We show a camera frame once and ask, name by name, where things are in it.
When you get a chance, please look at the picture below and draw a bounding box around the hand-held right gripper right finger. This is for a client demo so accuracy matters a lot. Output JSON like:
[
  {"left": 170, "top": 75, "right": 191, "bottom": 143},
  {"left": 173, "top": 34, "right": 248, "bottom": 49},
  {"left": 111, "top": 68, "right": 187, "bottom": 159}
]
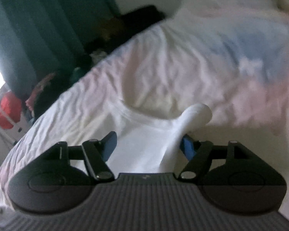
[{"left": 177, "top": 135, "right": 250, "bottom": 181}]

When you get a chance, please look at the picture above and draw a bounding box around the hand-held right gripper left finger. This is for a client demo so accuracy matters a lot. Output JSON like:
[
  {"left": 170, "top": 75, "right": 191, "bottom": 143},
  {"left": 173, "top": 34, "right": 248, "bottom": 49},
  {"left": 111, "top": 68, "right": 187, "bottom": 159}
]
[{"left": 44, "top": 131, "right": 118, "bottom": 181}]

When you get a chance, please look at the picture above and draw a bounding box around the white t-shirt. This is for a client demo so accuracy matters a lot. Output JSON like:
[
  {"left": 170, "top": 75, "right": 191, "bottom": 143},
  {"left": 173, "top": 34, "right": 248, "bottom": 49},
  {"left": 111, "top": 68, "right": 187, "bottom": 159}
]
[{"left": 105, "top": 98, "right": 212, "bottom": 174}]

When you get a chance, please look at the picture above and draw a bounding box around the pile of dark clothes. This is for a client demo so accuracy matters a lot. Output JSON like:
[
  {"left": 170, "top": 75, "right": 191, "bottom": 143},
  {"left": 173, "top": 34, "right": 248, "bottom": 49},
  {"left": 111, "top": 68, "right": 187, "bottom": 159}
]
[{"left": 25, "top": 46, "right": 106, "bottom": 126}]

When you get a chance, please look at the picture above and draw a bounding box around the bed with pastel sheet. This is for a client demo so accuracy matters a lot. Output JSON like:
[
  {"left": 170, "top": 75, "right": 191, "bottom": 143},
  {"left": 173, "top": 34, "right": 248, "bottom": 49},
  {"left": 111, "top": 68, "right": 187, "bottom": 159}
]
[{"left": 0, "top": 5, "right": 289, "bottom": 229}]

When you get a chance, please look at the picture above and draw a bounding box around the red bag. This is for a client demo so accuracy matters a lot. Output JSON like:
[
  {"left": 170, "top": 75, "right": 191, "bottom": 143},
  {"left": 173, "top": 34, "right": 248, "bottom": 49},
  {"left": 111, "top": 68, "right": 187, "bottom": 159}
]
[{"left": 0, "top": 91, "right": 23, "bottom": 130}]

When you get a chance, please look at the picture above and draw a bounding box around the dark green curtain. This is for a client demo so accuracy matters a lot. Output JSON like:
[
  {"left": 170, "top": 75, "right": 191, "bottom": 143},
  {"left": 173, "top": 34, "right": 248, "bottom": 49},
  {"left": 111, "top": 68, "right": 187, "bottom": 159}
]
[{"left": 0, "top": 0, "right": 121, "bottom": 101}]

